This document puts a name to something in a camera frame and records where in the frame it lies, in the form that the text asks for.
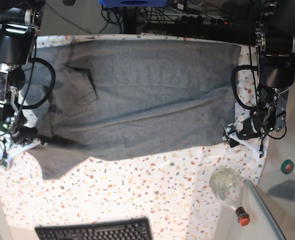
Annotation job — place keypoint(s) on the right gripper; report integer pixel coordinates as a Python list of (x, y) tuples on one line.
[(26, 138)]

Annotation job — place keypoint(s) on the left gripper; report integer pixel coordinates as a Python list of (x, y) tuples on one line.
[(251, 129)]

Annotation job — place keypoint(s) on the grey t-shirt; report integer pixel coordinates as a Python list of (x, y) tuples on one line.
[(116, 100)]

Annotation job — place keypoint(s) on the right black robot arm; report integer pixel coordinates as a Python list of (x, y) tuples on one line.
[(20, 22)]

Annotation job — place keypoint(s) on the green tape roll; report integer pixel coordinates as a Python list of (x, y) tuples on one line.
[(287, 167)]

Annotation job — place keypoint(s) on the clear bottle with orange cap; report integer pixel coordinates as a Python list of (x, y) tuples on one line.
[(228, 188)]

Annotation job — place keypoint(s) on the terrazzo patterned white tablecloth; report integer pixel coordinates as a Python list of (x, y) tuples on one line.
[(170, 189)]

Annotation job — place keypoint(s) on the black power strip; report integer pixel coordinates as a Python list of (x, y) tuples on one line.
[(203, 20)]

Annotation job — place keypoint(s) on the black computer keyboard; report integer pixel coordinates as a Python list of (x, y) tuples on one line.
[(133, 229)]

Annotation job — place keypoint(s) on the blue box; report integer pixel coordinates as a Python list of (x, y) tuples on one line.
[(135, 3)]

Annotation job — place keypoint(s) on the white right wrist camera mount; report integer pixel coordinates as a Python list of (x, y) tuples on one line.
[(7, 156)]

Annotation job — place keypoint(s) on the grey metal rail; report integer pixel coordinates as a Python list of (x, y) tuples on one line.
[(265, 225)]

